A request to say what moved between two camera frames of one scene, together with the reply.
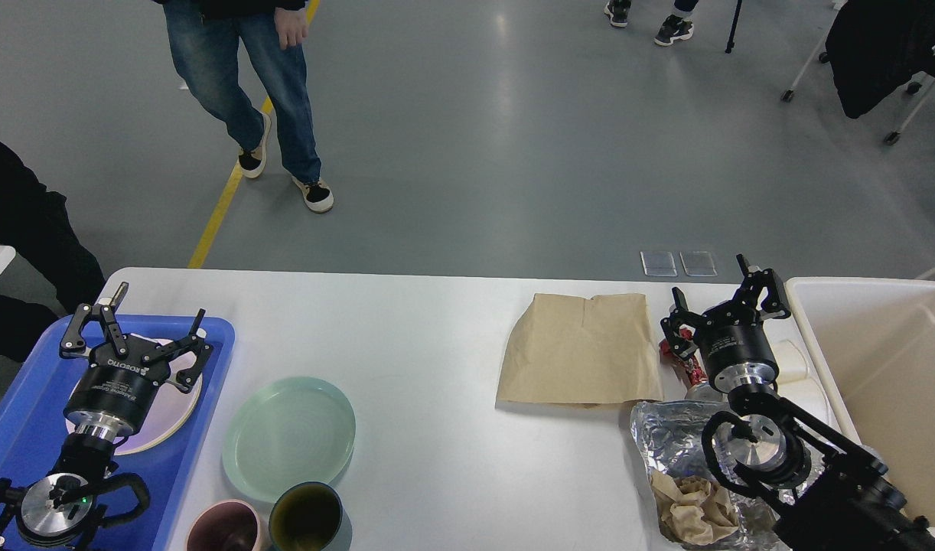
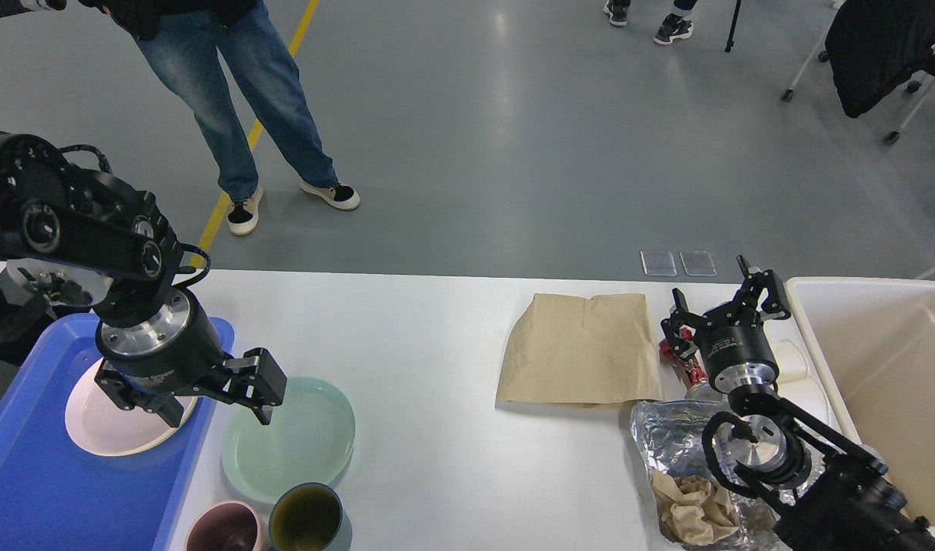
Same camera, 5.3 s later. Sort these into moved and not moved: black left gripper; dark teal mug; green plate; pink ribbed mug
Moved: black left gripper
Not moved: dark teal mug; green plate; pink ribbed mug
